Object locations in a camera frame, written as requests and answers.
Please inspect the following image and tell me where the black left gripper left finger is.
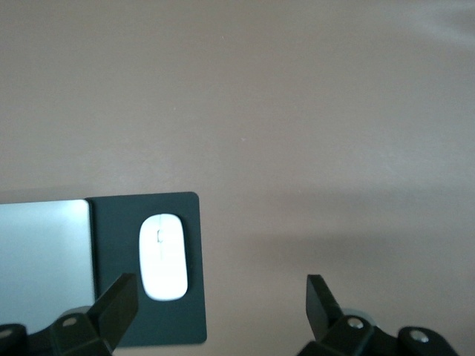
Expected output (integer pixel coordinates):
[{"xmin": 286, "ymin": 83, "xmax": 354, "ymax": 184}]
[{"xmin": 27, "ymin": 273, "xmax": 140, "ymax": 356}]

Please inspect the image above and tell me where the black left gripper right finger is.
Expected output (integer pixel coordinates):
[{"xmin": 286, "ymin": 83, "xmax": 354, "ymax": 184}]
[{"xmin": 298, "ymin": 274, "xmax": 400, "ymax": 356}]

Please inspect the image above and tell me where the white computer mouse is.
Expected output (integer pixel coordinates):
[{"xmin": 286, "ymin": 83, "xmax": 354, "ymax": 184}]
[{"xmin": 139, "ymin": 213, "xmax": 189, "ymax": 302}]

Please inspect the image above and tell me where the black mouse pad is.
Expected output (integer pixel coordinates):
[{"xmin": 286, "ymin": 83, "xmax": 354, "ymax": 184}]
[{"xmin": 85, "ymin": 191, "xmax": 207, "ymax": 348}]

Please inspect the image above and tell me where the silver closed laptop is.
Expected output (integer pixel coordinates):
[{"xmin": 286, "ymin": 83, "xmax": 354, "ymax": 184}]
[{"xmin": 0, "ymin": 199, "xmax": 98, "ymax": 327}]

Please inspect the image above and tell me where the brown table cover mat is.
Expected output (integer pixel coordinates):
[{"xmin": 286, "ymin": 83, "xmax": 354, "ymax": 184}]
[{"xmin": 0, "ymin": 0, "xmax": 475, "ymax": 356}]

